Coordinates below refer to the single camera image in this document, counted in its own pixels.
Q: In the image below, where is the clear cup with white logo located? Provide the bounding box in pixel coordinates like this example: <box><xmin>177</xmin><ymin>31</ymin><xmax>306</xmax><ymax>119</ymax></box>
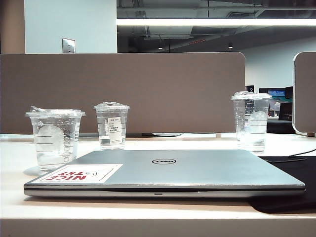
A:
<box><xmin>25</xmin><ymin>105</ymin><xmax>86</xmax><ymax>173</ymax></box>

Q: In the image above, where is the clear cup with paper label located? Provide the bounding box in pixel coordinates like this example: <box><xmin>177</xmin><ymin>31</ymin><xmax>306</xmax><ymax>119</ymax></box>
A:
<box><xmin>93</xmin><ymin>101</ymin><xmax>131</xmax><ymax>151</ymax></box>

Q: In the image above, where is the silver Dell laptop with sticker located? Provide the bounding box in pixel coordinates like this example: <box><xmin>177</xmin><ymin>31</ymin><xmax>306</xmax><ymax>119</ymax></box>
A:
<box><xmin>23</xmin><ymin>149</ymin><xmax>306</xmax><ymax>198</ymax></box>

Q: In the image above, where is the tall clear plastic cup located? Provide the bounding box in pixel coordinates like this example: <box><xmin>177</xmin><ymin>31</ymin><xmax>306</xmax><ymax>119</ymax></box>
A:
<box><xmin>231</xmin><ymin>91</ymin><xmax>273</xmax><ymax>154</ymax></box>

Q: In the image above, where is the wide brown desk partition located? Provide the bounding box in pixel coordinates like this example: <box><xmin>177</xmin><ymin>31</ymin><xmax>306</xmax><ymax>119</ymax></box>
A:
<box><xmin>0</xmin><ymin>51</ymin><xmax>246</xmax><ymax>135</ymax></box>

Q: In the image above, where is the white ceiling light strip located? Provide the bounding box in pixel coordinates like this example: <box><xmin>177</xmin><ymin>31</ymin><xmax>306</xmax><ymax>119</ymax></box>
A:
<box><xmin>116</xmin><ymin>18</ymin><xmax>316</xmax><ymax>27</ymax></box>

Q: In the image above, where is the background computer monitor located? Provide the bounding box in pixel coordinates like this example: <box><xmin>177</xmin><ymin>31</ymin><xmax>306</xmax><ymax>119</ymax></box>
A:
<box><xmin>259</xmin><ymin>86</ymin><xmax>294</xmax><ymax>99</ymax></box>

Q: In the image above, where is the black office chair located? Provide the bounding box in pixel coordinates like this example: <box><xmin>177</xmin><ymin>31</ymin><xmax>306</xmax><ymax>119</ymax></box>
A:
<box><xmin>278</xmin><ymin>102</ymin><xmax>294</xmax><ymax>121</ymax></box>

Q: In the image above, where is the black desk mat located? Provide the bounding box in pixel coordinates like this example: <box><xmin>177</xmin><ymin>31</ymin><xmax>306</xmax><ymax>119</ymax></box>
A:
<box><xmin>248</xmin><ymin>155</ymin><xmax>316</xmax><ymax>214</ymax></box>

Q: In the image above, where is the brown partition with white edge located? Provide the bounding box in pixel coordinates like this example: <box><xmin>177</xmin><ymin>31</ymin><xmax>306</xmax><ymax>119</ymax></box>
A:
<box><xmin>292</xmin><ymin>51</ymin><xmax>316</xmax><ymax>137</ymax></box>

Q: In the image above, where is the grey ceiling ventilation duct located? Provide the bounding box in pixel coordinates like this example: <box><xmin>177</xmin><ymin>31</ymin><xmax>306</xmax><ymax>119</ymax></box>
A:
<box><xmin>144</xmin><ymin>25</ymin><xmax>194</xmax><ymax>40</ymax></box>

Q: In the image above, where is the metal wall plate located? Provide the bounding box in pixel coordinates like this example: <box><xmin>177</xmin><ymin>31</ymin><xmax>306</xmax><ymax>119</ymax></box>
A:
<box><xmin>62</xmin><ymin>38</ymin><xmax>76</xmax><ymax>54</ymax></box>

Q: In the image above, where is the thin black cable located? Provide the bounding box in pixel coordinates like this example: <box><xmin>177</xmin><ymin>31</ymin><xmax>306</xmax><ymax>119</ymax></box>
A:
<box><xmin>288</xmin><ymin>147</ymin><xmax>316</xmax><ymax>158</ymax></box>

